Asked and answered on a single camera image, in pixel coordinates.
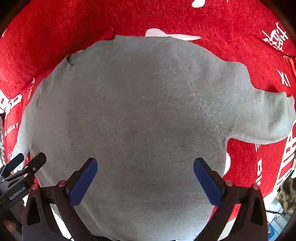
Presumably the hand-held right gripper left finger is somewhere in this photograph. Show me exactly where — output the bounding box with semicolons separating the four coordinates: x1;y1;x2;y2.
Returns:
22;158;98;241

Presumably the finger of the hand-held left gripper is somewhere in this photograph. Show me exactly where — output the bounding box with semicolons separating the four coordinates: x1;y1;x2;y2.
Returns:
0;153;25;174
3;152;47;184

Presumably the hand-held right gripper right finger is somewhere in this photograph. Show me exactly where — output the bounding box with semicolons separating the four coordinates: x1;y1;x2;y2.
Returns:
193;158;269;241

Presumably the grey knit sweater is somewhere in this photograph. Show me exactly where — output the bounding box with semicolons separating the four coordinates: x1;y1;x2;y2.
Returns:
17;35;296;241

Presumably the mottled brown cloth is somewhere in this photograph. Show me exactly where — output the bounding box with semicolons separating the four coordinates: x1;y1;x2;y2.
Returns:
276;175;296;215

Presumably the red printed blanket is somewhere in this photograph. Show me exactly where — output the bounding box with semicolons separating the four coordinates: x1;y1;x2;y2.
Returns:
0;0;296;234

